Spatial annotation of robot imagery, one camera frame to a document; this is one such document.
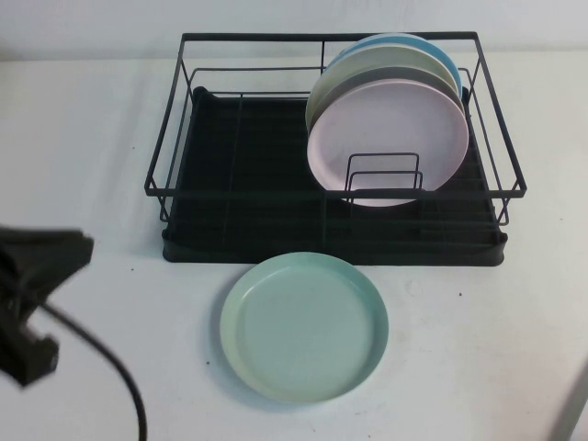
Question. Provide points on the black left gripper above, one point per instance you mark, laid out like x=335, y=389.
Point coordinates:
x=25, y=266

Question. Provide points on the mint green plate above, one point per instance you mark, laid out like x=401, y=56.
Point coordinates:
x=303, y=331

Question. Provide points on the pink plate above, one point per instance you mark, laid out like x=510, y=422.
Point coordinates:
x=386, y=124

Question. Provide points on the grey plate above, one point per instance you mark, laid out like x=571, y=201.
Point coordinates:
x=390, y=73

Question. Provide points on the cream plate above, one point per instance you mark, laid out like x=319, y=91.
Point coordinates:
x=381, y=57

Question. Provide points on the blue plate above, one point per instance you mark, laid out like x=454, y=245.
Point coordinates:
x=413, y=42

